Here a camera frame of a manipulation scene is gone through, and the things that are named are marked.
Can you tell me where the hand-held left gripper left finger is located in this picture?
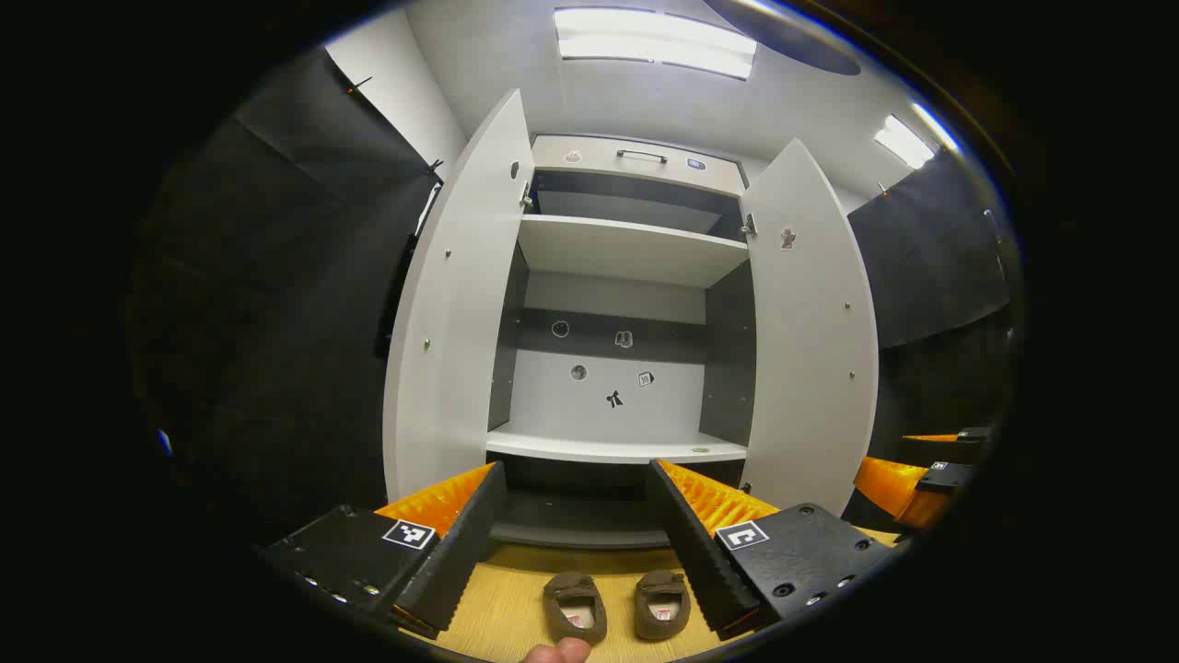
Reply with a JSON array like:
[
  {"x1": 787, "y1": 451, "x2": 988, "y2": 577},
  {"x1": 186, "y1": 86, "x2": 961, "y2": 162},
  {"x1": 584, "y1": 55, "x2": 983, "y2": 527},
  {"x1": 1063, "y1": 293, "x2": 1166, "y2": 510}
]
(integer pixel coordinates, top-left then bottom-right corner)
[{"x1": 261, "y1": 460, "x2": 509, "y2": 643}]

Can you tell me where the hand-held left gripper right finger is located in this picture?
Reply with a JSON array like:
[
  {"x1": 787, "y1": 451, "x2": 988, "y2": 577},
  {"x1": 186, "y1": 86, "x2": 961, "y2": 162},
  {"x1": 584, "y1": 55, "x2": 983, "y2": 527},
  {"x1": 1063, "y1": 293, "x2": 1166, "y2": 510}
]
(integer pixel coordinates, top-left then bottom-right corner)
[{"x1": 648, "y1": 458, "x2": 896, "y2": 643}]

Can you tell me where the brown fuzzy shoe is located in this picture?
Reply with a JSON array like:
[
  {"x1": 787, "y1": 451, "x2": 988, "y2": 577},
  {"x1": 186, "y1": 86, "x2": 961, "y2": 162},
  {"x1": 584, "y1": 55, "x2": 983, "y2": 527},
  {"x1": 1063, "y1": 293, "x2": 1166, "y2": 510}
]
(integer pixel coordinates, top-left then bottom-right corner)
[
  {"x1": 633, "y1": 568, "x2": 692, "y2": 643},
  {"x1": 542, "y1": 571, "x2": 609, "y2": 646}
]

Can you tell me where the white shoe cabinet door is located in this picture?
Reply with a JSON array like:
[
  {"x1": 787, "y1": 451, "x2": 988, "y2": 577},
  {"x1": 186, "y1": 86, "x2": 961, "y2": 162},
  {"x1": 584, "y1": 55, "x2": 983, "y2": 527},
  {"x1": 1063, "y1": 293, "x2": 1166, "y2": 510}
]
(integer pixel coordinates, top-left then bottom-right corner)
[
  {"x1": 740, "y1": 138, "x2": 881, "y2": 517},
  {"x1": 382, "y1": 87, "x2": 537, "y2": 503}
]

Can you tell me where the white shoe cabinet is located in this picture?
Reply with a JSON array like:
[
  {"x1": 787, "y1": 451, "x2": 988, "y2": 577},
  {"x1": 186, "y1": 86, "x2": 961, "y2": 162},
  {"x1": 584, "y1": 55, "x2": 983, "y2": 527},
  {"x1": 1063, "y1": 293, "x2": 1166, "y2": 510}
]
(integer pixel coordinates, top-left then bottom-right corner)
[{"x1": 382, "y1": 87, "x2": 881, "y2": 552}]

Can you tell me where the white cabinet shelf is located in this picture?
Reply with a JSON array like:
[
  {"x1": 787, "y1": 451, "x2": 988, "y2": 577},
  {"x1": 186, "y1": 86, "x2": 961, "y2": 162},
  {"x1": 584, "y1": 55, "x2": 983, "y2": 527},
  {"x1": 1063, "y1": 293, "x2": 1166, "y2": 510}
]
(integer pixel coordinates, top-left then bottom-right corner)
[
  {"x1": 485, "y1": 424, "x2": 749, "y2": 465},
  {"x1": 518, "y1": 215, "x2": 750, "y2": 289}
]

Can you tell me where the white cabinet drawer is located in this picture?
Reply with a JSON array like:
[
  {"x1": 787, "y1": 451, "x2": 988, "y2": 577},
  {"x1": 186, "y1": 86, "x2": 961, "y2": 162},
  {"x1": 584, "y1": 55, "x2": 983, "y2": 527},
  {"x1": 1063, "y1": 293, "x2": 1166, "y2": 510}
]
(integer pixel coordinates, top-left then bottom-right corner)
[{"x1": 532, "y1": 134, "x2": 747, "y2": 197}]

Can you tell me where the small ceiling light panel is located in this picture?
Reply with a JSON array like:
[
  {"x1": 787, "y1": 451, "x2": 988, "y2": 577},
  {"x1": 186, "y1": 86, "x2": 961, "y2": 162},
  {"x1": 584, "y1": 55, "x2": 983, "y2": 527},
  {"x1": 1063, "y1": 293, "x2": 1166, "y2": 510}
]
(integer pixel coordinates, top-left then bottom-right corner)
[{"x1": 873, "y1": 101, "x2": 961, "y2": 171}]

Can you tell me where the large ceiling light panel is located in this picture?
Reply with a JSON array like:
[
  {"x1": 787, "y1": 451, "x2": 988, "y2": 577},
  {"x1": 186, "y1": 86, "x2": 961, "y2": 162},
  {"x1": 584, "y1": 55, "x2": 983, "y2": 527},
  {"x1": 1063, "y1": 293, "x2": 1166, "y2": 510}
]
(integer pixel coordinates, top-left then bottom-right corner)
[{"x1": 553, "y1": 7, "x2": 758, "y2": 81}]

